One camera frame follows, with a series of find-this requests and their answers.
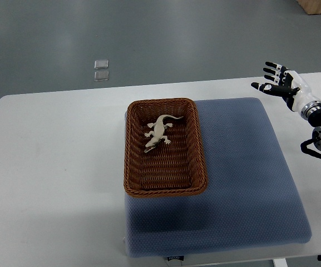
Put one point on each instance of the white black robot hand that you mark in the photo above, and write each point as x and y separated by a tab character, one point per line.
290	86

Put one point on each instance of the dark toy crocodile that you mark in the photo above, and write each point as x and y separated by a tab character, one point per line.
158	132

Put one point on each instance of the brown wicker basket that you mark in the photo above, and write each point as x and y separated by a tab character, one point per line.
176	169

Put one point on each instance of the wooden box corner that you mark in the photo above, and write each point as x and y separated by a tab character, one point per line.
310	7

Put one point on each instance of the blue foam cushion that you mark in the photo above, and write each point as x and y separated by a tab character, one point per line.
251	199

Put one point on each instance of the upper metal floor plate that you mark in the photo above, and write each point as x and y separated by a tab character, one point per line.
101	64

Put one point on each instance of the cushion brand label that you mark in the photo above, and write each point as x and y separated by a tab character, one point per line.
179	258

